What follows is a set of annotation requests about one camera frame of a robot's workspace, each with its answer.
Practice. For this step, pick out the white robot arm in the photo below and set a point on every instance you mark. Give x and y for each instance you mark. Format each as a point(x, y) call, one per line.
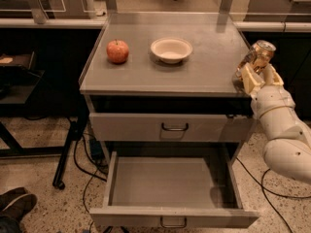
point(288, 148)

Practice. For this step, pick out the grey drawer cabinet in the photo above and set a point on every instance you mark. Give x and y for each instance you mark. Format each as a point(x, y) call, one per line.
point(199, 85)

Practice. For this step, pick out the white paper bowl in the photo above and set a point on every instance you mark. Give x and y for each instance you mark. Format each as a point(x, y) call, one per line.
point(171, 50)

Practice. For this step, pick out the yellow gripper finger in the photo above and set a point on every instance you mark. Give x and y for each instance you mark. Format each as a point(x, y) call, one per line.
point(251, 80)
point(271, 77)

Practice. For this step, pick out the red apple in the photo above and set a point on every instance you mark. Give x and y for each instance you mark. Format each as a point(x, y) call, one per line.
point(117, 51)

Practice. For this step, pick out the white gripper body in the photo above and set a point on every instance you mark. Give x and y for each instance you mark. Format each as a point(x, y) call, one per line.
point(267, 101)

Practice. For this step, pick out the dark shoe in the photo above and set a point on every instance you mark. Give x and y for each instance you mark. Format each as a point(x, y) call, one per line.
point(14, 205)

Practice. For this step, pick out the grey upper drawer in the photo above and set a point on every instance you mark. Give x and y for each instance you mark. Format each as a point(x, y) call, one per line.
point(169, 127)

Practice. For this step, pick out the black table frame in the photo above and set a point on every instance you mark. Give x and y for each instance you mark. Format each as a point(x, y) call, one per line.
point(18, 83)

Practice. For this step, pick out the orange soda can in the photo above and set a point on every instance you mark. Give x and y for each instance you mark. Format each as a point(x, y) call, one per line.
point(258, 56)

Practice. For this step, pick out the open grey middle drawer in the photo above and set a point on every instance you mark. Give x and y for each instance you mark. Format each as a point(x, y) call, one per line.
point(172, 192)

